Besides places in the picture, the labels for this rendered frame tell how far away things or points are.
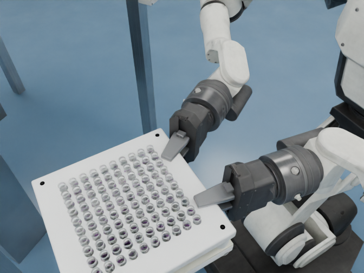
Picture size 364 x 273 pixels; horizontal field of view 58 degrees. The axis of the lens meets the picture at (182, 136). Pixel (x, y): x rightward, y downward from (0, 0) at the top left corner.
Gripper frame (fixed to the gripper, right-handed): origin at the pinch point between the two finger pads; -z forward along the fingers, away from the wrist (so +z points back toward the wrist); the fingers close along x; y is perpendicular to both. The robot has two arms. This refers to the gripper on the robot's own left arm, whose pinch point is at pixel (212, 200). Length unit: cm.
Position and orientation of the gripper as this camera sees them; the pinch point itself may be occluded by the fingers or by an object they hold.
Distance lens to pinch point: 54.3
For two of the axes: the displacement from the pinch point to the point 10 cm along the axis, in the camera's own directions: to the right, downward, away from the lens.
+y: -3.8, -6.9, 6.2
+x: -0.2, 6.8, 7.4
